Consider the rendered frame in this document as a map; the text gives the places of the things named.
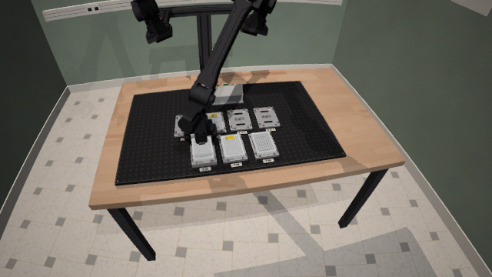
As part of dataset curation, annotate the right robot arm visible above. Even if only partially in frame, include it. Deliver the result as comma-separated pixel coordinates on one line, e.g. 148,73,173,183
130,0,170,40

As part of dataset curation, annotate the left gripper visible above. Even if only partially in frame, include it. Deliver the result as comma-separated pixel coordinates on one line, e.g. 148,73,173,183
184,119,218,146

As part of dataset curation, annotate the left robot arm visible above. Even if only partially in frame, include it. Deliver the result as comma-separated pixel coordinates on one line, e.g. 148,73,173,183
178,0,277,145

